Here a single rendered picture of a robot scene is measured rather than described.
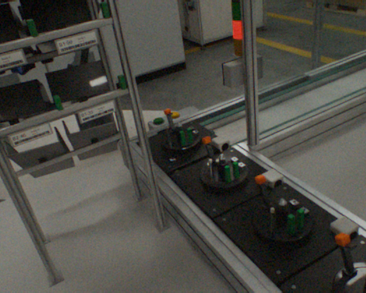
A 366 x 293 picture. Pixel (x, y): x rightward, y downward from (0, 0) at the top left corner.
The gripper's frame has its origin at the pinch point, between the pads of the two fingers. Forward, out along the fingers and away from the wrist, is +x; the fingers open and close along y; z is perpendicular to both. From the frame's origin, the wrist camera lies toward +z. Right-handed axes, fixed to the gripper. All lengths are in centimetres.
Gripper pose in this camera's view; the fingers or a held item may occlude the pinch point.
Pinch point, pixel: (22, 68)
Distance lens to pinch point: 123.2
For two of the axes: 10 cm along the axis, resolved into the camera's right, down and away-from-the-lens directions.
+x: 3.6, 6.6, -6.6
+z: -0.6, -6.9, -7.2
